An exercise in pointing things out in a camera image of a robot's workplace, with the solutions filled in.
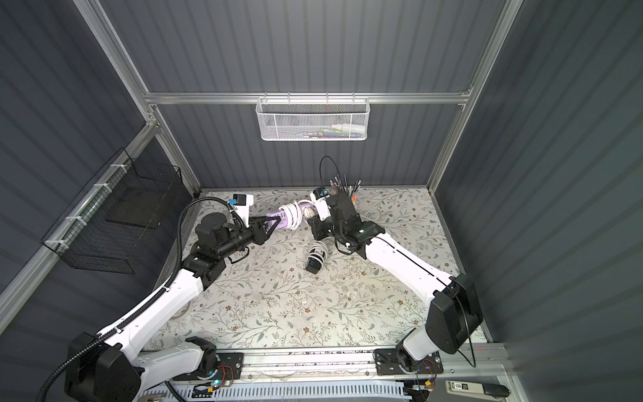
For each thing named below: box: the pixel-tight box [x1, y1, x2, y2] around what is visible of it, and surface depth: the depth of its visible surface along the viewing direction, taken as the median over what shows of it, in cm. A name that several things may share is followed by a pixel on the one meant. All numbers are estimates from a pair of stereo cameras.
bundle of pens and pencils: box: [329, 174, 362, 198], surface depth 107 cm
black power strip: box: [305, 247, 325, 275], surface depth 91 cm
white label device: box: [445, 380, 511, 400], surface depth 68 cm
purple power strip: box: [266, 201, 314, 230], surface depth 75 cm
